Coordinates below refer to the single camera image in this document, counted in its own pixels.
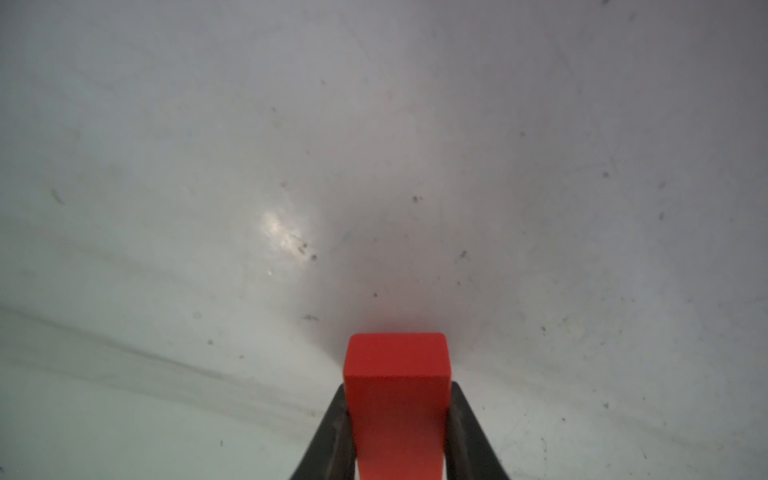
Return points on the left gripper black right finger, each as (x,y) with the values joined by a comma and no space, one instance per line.
(468,452)

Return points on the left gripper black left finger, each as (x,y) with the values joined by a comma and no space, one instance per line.
(331,454)

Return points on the red block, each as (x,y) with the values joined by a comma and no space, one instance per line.
(398,389)

